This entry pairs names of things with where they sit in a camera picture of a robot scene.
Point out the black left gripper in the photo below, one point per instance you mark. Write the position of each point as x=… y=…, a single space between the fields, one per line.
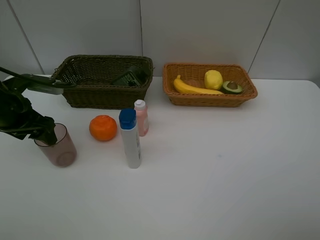
x=18 y=118

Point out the translucent pink plastic cup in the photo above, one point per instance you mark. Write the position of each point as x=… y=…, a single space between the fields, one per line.
x=63 y=153

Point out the dark green pump bottle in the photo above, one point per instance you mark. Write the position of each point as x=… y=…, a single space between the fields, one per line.
x=132 y=77

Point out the yellow banana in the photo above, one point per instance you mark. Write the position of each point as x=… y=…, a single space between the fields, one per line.
x=183 y=88

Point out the yellow lemon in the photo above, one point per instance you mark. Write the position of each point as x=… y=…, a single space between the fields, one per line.
x=213 y=80

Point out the halved avocado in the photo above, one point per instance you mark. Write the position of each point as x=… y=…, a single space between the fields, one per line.
x=231 y=87

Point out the orange mandarin fruit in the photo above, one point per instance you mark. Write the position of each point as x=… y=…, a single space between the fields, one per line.
x=103 y=128

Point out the dark green wicker basket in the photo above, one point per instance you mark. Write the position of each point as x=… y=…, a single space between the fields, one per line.
x=93 y=74

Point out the white tube blue cap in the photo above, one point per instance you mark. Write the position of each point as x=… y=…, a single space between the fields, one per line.
x=130 y=137

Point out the pink bottle white cap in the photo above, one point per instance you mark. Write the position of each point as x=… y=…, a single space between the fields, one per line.
x=141 y=110

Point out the orange wicker basket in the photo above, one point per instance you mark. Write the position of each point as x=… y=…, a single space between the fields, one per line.
x=194 y=73

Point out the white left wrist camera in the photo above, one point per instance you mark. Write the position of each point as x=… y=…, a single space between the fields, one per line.
x=48 y=85

